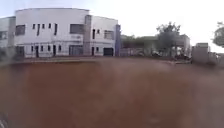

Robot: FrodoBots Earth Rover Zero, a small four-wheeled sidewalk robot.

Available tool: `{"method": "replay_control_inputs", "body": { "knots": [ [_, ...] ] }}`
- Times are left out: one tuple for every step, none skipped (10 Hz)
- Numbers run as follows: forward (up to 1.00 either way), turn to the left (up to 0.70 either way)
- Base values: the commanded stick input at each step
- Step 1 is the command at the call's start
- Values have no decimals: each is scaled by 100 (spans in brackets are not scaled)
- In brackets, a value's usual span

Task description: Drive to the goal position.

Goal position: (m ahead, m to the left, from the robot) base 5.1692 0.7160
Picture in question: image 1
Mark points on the reddish brown dirt ground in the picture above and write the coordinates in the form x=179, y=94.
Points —
x=113, y=93

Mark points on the low grey building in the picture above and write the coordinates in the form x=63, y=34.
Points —
x=140, y=45

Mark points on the large white building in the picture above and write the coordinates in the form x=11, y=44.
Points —
x=60, y=31

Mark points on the tree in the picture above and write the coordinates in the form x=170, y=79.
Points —
x=219, y=35
x=167, y=35

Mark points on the grey wall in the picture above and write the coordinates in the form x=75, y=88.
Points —
x=201, y=53

